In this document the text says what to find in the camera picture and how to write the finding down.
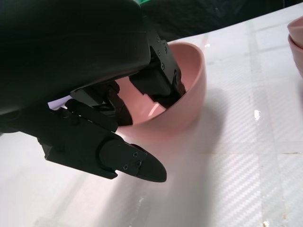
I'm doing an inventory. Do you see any pink plastic bowl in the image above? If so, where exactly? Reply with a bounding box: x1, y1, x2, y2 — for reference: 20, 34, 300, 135
287, 34, 303, 79
287, 17, 303, 51
115, 42, 208, 140

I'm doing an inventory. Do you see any black backdrop curtain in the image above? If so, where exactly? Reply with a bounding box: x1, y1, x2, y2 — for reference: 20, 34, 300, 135
138, 0, 303, 44

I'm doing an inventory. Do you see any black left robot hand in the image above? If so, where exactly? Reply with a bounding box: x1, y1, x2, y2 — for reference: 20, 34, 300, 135
0, 0, 188, 183

